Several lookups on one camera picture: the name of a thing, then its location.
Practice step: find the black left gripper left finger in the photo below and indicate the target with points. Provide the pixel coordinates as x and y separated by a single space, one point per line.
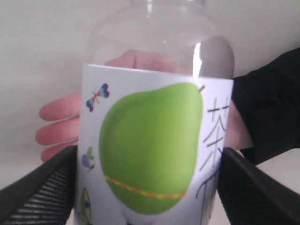
45 196

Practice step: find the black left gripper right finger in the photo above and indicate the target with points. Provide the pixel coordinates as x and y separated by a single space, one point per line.
251 197

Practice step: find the white pear label bottle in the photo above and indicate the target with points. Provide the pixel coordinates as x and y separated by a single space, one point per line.
156 90

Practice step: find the black sleeved forearm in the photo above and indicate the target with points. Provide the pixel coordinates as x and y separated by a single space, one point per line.
268 100

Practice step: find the person's open bare hand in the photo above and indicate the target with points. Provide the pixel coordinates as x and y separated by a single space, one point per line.
64 113

